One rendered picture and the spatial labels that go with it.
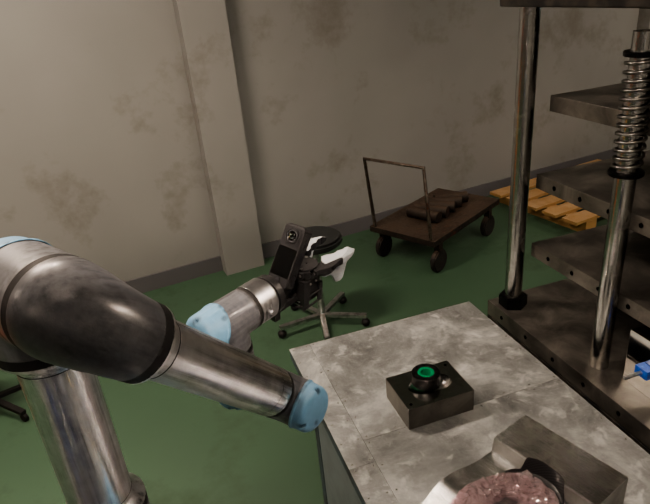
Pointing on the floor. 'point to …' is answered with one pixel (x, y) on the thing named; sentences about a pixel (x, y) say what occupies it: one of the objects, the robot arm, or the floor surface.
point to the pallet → (545, 207)
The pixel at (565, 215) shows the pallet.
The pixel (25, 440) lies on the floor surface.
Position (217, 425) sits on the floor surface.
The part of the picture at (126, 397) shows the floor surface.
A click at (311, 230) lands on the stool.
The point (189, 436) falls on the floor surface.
